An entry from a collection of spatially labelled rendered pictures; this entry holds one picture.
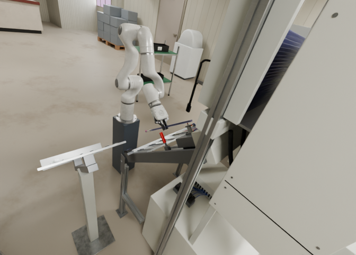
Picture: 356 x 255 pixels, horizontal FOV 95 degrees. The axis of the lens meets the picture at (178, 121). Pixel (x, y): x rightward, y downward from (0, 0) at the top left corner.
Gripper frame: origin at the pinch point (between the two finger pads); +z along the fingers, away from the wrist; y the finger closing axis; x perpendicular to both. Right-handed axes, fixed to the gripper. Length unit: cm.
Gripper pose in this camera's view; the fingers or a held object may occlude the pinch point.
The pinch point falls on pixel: (165, 126)
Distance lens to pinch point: 111.9
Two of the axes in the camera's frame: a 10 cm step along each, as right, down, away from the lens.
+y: 7.0, -2.6, 6.7
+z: 4.1, 9.1, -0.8
